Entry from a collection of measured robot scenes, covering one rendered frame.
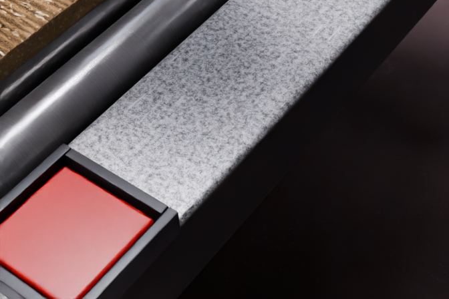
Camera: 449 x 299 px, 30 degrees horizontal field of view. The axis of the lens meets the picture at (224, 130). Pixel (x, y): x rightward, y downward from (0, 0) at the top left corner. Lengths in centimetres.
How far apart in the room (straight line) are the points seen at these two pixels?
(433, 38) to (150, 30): 142
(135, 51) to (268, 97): 9
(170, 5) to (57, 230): 18
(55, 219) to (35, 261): 2
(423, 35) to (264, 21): 140
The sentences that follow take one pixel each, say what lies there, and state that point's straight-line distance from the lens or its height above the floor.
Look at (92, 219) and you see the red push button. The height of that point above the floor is 93.
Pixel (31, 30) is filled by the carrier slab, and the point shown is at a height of 94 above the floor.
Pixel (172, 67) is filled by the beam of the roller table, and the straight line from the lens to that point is 49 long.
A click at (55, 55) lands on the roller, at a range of 52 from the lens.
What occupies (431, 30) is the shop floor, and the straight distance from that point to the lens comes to 191.
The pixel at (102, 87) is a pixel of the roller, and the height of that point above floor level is 91.
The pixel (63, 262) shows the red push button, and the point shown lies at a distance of 39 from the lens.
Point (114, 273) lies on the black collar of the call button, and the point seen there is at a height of 93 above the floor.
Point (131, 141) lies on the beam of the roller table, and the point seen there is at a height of 92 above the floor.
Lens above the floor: 125
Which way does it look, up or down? 48 degrees down
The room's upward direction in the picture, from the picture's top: 3 degrees counter-clockwise
